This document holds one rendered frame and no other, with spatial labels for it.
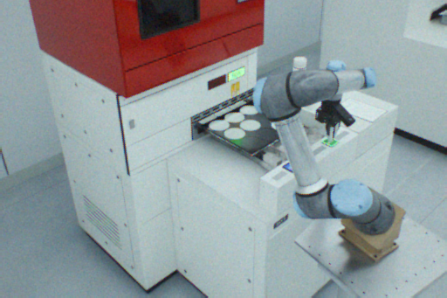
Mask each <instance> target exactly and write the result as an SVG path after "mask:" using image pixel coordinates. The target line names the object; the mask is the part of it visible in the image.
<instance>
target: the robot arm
mask: <svg viewBox="0 0 447 298"><path fill-rule="evenodd" d="M376 83H377V77H376V73H375V70H374V69H373V68H372V67H367V68H365V67H364V68H362V69H360V70H346V64H345V63H344V62H343V61H339V60H332V61H329V62H328V63H327V67H326V70H298V71H292V72H289V73H280V74H276V75H273V76H271V75H270V76H268V77H264V78H263V79H261V80H258V82H257V83H256V84H255V87H254V91H253V102H254V106H255V108H256V110H257V111H258V112H259V113H260V114H266V118H267V120H268V121H269V122H270V123H274V124H275V128H276V129H277V131H278V133H279V138H280V140H281V143H282V145H283V147H284V149H285V153H286V155H287V159H288V161H289V163H290V166H291V168H292V172H293V175H294V176H295V178H296V182H297V183H296V185H295V187H294V190H293V194H292V198H293V207H294V208H295V211H297V213H298V214H299V215H300V216H301V217H303V218H309V219H327V218H351V220H352V222H353V224H354V226H355V227H356V228H357V230H360V231H361V232H363V233H365V234H367V235H369V236H377V235H380V234H383V233H385V232H386V231H387V230H388V229H389V228H390V227H391V226H392V225H393V223H394V219H395V209H394V206H393V204H392V203H391V202H390V200H388V198H386V197H384V195H382V194H379V193H376V192H372V191H371V190H370V189H369V188H368V187H367V186H366V185H365V184H363V183H362V182H359V181H356V180H354V179H344V180H342V181H340V182H338V184H329V182H328V181H327V178H326V176H323V175H321V174H320V170H319V167H318V166H317V162H316V160H315V158H314V156H313V151H312V150H311V145H310V143H309V141H308V137H307V135H306V132H305V129H304V126H303V125H302V120H301V119H300V117H299V114H300V112H301V111H302V108H303V107H307V106H311V105H313V104H315V103H317V102H321V106H319V108H317V109H316V115H315V120H317V121H318V122H319V123H326V125H325V127H324V128H320V132H321V134H323V135H324V136H325V137H326V138H327V140H328V141H329V142H332V140H333V139H334V137H335V135H336V134H337V132H338V129H339V127H340V122H342V123H344V125H345V126H347V128H348V127H350V126H352V125H353V123H355V122H356V119H355V118H354V117H353V116H352V115H351V114H350V113H349V112H348V111H347V110H346V109H345V108H344V106H343V105H341V104H340V101H341V98H342V95H343V94H344V93H347V92H351V91H359V90H362V89H369V88H370V87H375V85H376ZM317 113H318V114H317Z"/></svg>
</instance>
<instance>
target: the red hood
mask: <svg viewBox="0 0 447 298"><path fill-rule="evenodd" d="M29 4H30V7H31V15H32V18H33V22H34V24H35V31H36V33H37V37H38V45H39V49H41V50H42V51H43V52H47V53H48V54H49V55H52V56H53V57H54V58H57V59H58V60H60V61H62V62H63V63H65V64H67V65H68V66H69V67H72V68H74V69H75V70H78V71H79V72H80V73H83V74H84V75H85V76H88V77H89V78H91V79H93V80H95V81H97V82H99V83H100V84H101V85H103V86H105V87H106V88H109V89H111V90H112V91H115V92H116V93H117V94H120V96H122V97H125V98H126V99H127V98H129V97H133V96H135V95H137V94H141V93H143V92H144V91H147V90H150V89H151V88H155V87H158V86H161V85H163V84H165V83H167V82H170V81H172V80H176V79H179V78H180V77H183V76H185V75H187V74H189V73H193V72H195V71H199V70H201V69H203V68H205V67H208V66H211V65H214V64H216V63H217V62H221V61H223V60H225V59H228V58H231V57H233V56H237V55H238V54H240V53H244V52H246V51H249V50H251V49H253V48H255V47H259V46H261V45H263V44H264V30H265V0H29Z"/></svg>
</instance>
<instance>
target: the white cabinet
mask: <svg viewBox="0 0 447 298"><path fill-rule="evenodd" d="M392 140H393V132H392V133H391V134H390V135H387V137H384V138H383V139H382V140H381V141H379V142H378V143H376V144H375V146H373V147H371V148H370V149H368V150H367V151H365V152H363V153H362V155H360V156H358V157H357V158H355V161H353V162H352V163H350V164H349V165H348V166H347V167H345V168H344V169H343V170H341V171H340V172H338V173H336V174H335V176H332V177H331V178H329V179H328V180H327V181H328V182H329V184H338V182H340V181H342V180H344V179H354V180H356V181H359V182H362V183H363V184H365V185H366V186H368V187H369V188H372V189H373V190H374V191H377V192H378V193H379V194H382V188H383V185H384V177H385V173H386V170H387V163H388V159H389V153H390V147H391V143H392ZM168 180H169V188H170V203H171V211H172V219H173V233H174V240H175V255H176V270H178V271H179V272H180V273H182V276H183V277H184V278H185V279H186V280H187V281H188V282H190V284H191V285H194V287H195V288H196V289H198V290H199V291H200V292H201V293H202V294H203V295H205V297H207V298H310V297H312V296H313V295H314V294H315V293H316V292H317V291H318V290H319V289H320V288H322V287H323V286H324V285H325V283H327V282H328V281H329V280H330V279H331V278H329V277H328V276H327V274H325V273H324V272H323V271H321V269H319V268H318V264H319V262H316V261H315V259H313V258H312V257H311V256H309V254H307V253H306V252H305V251H304V250H302V249H301V248H300V246H297V244H296V243H294V240H295V239H296V238H297V237H298V236H299V235H300V234H301V233H302V232H303V231H304V230H305V229H306V228H307V227H308V226H309V225H310V224H311V223H312V222H313V221H314V219H309V218H303V217H301V216H300V215H299V214H298V213H297V211H295V208H294V207H293V205H292V206H291V207H289V208H288V209H287V210H286V211H284V212H283V213H281V214H280V215H278V216H277V217H276V218H275V219H273V220H272V221H271V222H269V223H268V224H267V225H266V224H265V223H264V222H261V221H260V220H259V219H257V218H255V217H254V216H252V215H251V214H250V213H248V212H247V211H246V210H243V209H242V208H241V207H238V206H237V205H236V204H234V203H232V202H231V201H230V200H229V199H228V198H225V197H223V196H221V195H220V194H219V193H218V192H216V191H214V190H212V189H211V188H210V187H208V186H207V185H205V184H203V183H202V182H201V181H199V180H197V179H196V178H194V177H193V176H191V175H190V174H188V172H185V171H184V170H182V169H180V168H179V167H178V166H176V165H175V164H173V163H171V162H170V161H168Z"/></svg>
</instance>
